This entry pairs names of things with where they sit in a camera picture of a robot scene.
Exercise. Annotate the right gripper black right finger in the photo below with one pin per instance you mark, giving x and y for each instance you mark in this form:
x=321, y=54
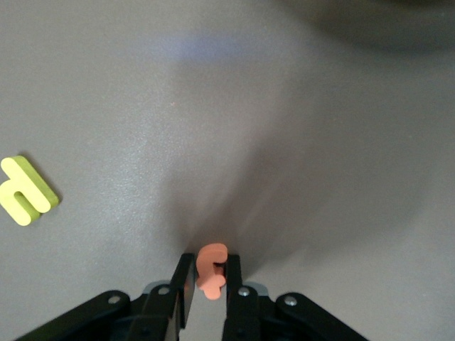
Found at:
x=236, y=302

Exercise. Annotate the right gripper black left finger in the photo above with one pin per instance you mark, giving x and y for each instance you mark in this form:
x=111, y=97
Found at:
x=183, y=284

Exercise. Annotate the brown table cover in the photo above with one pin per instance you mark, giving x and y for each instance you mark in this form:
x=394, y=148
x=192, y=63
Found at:
x=249, y=124

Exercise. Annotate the orange foam letter f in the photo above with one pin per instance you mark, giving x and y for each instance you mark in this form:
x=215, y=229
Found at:
x=208, y=273

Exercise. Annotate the yellow foam letter h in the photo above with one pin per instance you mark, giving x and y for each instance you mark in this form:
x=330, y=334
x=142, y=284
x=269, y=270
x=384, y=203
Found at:
x=28, y=184

